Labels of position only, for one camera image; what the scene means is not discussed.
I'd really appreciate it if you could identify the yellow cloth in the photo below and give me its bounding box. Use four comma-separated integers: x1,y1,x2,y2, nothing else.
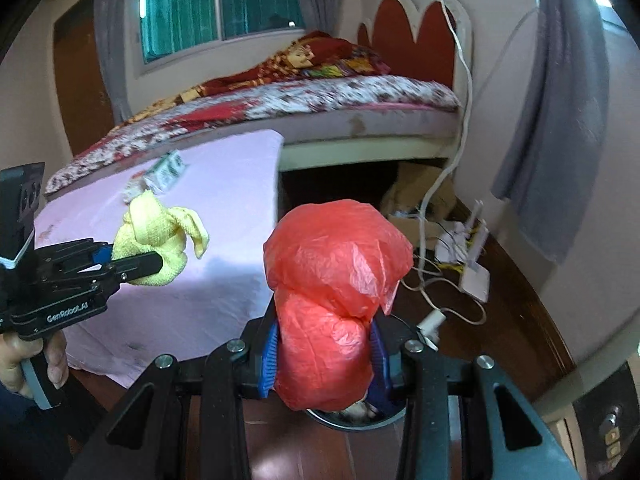
111,191,211,288

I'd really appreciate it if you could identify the green white carton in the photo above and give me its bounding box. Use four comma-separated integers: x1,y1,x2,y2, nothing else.
145,151,187,193

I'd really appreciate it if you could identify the person's left hand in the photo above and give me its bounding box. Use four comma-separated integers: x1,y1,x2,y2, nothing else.
0,330,69,402

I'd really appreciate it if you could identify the white cable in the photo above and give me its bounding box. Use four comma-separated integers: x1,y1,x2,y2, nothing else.
415,0,488,326

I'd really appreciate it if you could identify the black box with buttons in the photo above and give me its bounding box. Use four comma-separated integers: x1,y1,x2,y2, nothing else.
572,360,640,476

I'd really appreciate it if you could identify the white framed window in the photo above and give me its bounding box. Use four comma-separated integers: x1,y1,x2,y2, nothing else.
135,0,306,63

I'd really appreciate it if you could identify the cardboard box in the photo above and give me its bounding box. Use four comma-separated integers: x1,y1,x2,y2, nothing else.
382,162,458,216

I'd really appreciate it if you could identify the black round bin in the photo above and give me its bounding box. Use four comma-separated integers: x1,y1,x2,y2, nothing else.
305,310,426,431

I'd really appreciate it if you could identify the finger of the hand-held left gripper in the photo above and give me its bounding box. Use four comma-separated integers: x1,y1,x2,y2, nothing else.
82,251,165,288
65,240,116,264

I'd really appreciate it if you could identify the brown wooden door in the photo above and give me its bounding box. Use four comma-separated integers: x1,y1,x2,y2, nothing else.
52,0,116,158

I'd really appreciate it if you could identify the red plastic bag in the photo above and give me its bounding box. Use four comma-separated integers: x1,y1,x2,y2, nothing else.
263,199,415,411

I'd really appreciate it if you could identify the person's left forearm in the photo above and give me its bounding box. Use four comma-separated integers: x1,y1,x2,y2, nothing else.
0,382,108,480

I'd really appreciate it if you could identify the bed with floral sheet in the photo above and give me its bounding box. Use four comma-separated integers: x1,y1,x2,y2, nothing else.
44,74,463,198

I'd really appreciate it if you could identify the red printed blanket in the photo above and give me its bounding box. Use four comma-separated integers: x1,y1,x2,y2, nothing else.
172,31,392,106

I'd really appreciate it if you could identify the white router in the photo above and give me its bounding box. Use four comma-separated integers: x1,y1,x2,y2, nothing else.
435,200,493,303

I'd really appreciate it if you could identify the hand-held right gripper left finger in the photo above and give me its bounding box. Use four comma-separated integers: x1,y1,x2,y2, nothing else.
65,305,281,480

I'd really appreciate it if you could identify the small red white box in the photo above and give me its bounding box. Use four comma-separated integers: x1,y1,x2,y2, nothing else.
122,180,151,206

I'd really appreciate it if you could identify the red white headboard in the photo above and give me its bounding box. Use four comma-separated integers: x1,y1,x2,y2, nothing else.
357,0,473,106

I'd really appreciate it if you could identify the white charger plug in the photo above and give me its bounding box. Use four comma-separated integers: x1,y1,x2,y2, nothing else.
417,310,446,351

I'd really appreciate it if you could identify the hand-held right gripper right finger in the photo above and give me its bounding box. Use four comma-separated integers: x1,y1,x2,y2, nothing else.
367,310,583,480

